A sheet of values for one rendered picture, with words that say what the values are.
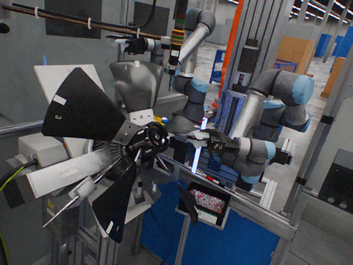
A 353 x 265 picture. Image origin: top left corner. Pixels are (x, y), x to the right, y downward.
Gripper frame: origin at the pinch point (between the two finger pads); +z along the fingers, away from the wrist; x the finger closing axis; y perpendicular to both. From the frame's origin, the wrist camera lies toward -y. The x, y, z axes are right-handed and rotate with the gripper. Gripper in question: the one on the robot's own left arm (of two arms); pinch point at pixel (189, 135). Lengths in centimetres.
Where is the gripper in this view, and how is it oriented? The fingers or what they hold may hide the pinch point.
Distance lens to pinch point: 112.2
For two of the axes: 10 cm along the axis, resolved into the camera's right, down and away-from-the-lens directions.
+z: -9.9, -1.5, -0.7
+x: -1.6, 8.6, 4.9
